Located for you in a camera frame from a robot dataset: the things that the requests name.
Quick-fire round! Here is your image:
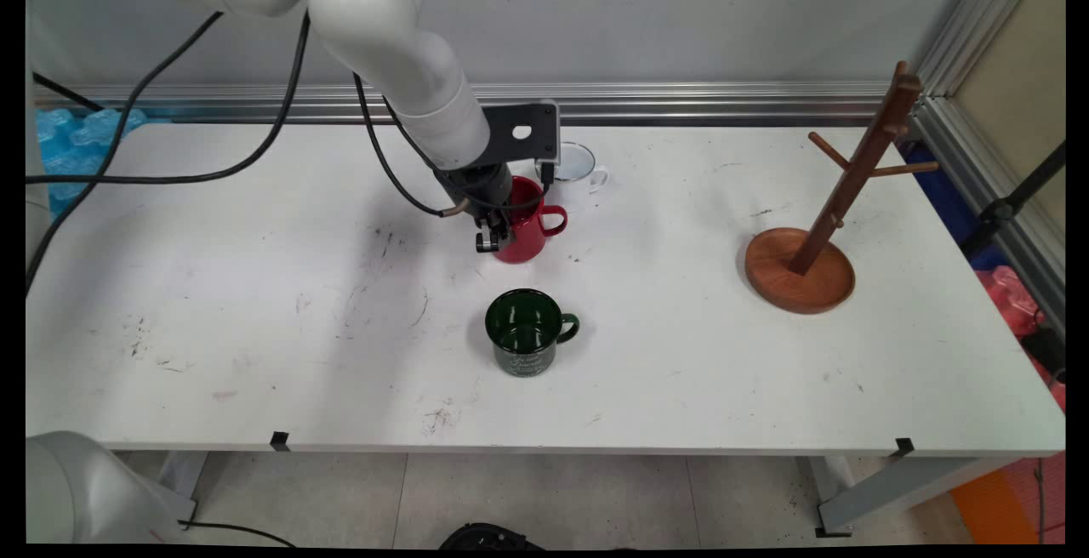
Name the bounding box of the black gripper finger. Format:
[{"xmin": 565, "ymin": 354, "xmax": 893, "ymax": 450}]
[{"xmin": 474, "ymin": 211, "xmax": 505, "ymax": 255}]

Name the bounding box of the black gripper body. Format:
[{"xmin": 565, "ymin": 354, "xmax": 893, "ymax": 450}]
[{"xmin": 434, "ymin": 162, "xmax": 516, "ymax": 225}]

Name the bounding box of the red speckled enamel mug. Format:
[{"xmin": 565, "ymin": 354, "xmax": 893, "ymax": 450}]
[{"xmin": 491, "ymin": 175, "xmax": 569, "ymax": 265}]

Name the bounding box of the white enamel mug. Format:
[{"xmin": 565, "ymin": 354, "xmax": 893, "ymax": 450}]
[{"xmin": 555, "ymin": 142, "xmax": 610, "ymax": 213}]

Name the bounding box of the dark green enamel mug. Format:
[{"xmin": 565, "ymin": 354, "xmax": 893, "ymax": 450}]
[{"xmin": 485, "ymin": 288, "xmax": 582, "ymax": 379}]

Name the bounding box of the black round floor object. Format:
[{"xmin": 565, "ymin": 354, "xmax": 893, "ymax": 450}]
[{"xmin": 438, "ymin": 522, "xmax": 545, "ymax": 551}]

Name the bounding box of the wooden mug tree stand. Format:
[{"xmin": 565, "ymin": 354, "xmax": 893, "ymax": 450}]
[{"xmin": 744, "ymin": 62, "xmax": 941, "ymax": 316}]

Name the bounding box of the grey table leg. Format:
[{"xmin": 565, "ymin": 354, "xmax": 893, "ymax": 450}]
[
  {"xmin": 795, "ymin": 456, "xmax": 1022, "ymax": 539},
  {"xmin": 157, "ymin": 452, "xmax": 210, "ymax": 532}
]

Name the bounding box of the blue bubble wrap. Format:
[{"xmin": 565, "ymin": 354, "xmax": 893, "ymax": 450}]
[{"xmin": 34, "ymin": 107, "xmax": 151, "ymax": 220}]

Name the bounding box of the blue box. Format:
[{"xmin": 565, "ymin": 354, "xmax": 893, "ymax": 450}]
[{"xmin": 906, "ymin": 145, "xmax": 1006, "ymax": 271}]

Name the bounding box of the pink red bag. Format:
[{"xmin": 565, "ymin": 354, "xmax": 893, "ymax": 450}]
[{"xmin": 974, "ymin": 266, "xmax": 1066, "ymax": 412}]

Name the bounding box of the black tripod pole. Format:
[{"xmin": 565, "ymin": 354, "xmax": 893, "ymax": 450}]
[{"xmin": 961, "ymin": 141, "xmax": 1066, "ymax": 263}]

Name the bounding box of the orange floor item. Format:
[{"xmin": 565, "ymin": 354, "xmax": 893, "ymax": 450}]
[{"xmin": 949, "ymin": 469, "xmax": 1043, "ymax": 547}]

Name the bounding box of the thin black camera cable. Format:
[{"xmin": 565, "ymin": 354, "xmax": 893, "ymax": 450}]
[{"xmin": 381, "ymin": 95, "xmax": 556, "ymax": 213}]

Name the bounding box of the black cable with brass plug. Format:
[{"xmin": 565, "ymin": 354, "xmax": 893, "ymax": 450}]
[{"xmin": 352, "ymin": 73, "xmax": 471, "ymax": 219}]

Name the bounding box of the aluminium back rail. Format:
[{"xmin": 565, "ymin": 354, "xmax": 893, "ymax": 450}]
[{"xmin": 34, "ymin": 82, "xmax": 894, "ymax": 128}]

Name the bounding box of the thick black cable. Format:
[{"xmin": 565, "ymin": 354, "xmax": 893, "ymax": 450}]
[{"xmin": 26, "ymin": 12, "xmax": 312, "ymax": 293}]

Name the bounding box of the black floor cable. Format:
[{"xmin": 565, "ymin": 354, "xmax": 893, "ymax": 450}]
[{"xmin": 179, "ymin": 521, "xmax": 300, "ymax": 549}]

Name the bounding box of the black background cable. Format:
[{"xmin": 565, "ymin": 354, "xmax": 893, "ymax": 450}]
[{"xmin": 32, "ymin": 71, "xmax": 107, "ymax": 113}]

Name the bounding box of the aluminium frame post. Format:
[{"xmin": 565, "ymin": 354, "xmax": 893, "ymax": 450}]
[{"xmin": 906, "ymin": 0, "xmax": 1066, "ymax": 339}]

